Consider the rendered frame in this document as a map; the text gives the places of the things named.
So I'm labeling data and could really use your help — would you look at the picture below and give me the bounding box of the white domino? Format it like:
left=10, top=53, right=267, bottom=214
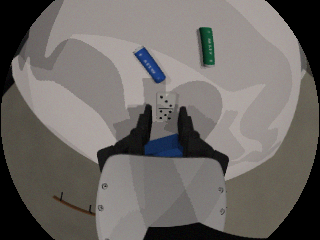
left=157, top=91, right=176, bottom=121

